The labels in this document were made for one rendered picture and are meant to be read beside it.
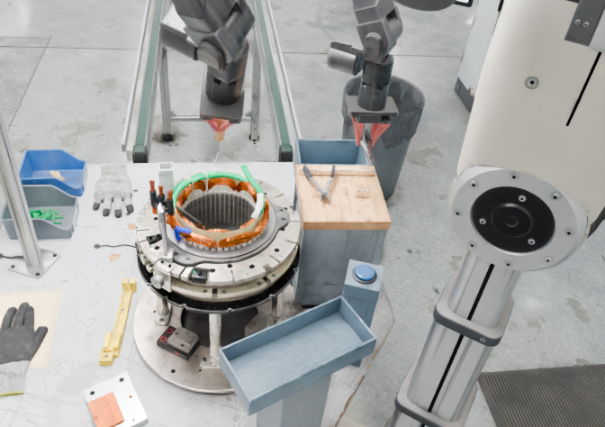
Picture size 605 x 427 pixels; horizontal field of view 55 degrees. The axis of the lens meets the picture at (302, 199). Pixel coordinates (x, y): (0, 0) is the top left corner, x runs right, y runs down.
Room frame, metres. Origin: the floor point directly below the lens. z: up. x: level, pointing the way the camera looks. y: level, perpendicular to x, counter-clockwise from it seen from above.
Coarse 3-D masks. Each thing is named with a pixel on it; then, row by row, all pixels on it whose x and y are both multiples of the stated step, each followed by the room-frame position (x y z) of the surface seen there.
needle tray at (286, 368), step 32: (288, 320) 0.64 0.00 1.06; (320, 320) 0.68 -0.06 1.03; (352, 320) 0.67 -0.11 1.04; (224, 352) 0.57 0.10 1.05; (256, 352) 0.59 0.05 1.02; (288, 352) 0.60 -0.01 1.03; (320, 352) 0.61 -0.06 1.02; (352, 352) 0.59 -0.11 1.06; (256, 384) 0.53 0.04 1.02; (288, 384) 0.52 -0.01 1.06; (320, 384) 0.58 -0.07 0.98; (288, 416) 0.54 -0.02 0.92; (320, 416) 0.59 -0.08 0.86
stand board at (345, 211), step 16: (304, 176) 1.06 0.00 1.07; (320, 176) 1.06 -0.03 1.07; (336, 176) 1.07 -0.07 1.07; (352, 176) 1.08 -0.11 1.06; (368, 176) 1.08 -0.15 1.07; (304, 192) 1.00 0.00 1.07; (336, 192) 1.01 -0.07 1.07; (352, 192) 1.02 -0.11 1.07; (304, 208) 0.94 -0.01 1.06; (320, 208) 0.95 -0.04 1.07; (336, 208) 0.95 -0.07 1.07; (352, 208) 0.96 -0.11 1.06; (368, 208) 0.97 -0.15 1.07; (384, 208) 0.97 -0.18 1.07; (304, 224) 0.90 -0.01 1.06; (320, 224) 0.90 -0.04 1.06; (336, 224) 0.91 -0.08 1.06; (352, 224) 0.92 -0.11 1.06; (368, 224) 0.92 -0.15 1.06; (384, 224) 0.93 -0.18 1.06
